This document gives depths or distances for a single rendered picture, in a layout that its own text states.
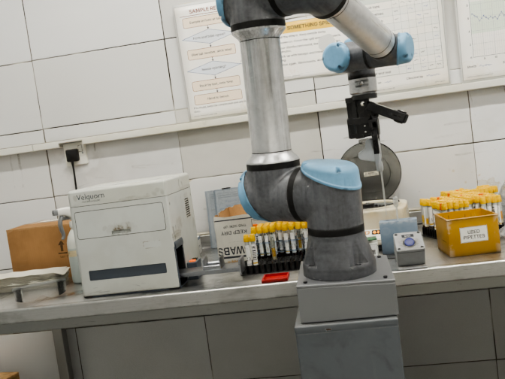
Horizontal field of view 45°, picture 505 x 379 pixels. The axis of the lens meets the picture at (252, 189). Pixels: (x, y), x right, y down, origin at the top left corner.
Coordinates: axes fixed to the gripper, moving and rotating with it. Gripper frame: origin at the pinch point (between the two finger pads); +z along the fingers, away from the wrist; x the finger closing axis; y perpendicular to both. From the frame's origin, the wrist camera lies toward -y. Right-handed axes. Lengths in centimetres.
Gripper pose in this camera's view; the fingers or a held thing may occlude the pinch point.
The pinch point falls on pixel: (380, 165)
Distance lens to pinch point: 171.5
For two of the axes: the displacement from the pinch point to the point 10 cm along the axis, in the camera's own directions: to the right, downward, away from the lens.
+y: -9.5, 1.1, 2.8
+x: -2.7, 1.1, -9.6
